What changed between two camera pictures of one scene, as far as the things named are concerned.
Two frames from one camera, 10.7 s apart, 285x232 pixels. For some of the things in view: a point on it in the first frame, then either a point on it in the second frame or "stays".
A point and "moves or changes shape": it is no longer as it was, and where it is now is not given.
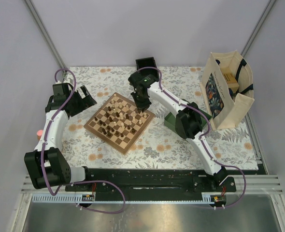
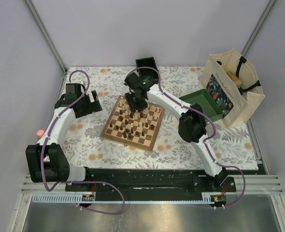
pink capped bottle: (39, 134) stays
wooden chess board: (118, 122) moves or changes shape
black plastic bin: (146, 62) stays
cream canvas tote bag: (227, 87) moves or changes shape
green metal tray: (169, 121) -> (205, 102)
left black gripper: (85, 103) -> (94, 107)
